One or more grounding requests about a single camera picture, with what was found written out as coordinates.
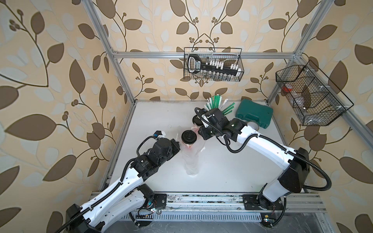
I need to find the black socket wrench set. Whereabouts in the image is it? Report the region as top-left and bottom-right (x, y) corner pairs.
(183, 53), (244, 79)

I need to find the green plastic tool case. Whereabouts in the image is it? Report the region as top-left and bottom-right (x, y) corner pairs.
(235, 99), (274, 129)

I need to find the red paper cup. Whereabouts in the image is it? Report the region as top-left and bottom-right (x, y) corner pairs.
(192, 115), (204, 127)
(181, 130), (197, 150)

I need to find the black wire basket right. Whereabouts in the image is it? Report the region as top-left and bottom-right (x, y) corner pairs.
(275, 60), (354, 126)

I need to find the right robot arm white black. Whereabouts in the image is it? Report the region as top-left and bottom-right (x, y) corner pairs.
(194, 107), (332, 228)

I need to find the black wire basket rear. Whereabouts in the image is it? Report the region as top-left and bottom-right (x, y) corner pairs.
(184, 47), (244, 82)

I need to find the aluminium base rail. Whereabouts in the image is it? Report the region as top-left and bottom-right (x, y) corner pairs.
(151, 192), (326, 213)

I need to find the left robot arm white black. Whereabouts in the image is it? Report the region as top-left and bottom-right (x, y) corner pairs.
(56, 131), (181, 233)

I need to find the clear plastic carrier bag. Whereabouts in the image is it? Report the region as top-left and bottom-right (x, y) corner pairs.
(176, 126), (205, 177)

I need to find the black wire basket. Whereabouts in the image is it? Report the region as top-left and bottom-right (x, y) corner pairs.
(184, 47), (244, 82)
(275, 60), (354, 126)

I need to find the green white wrapped straws bundle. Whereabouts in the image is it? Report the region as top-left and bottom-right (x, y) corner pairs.
(205, 95), (235, 116)

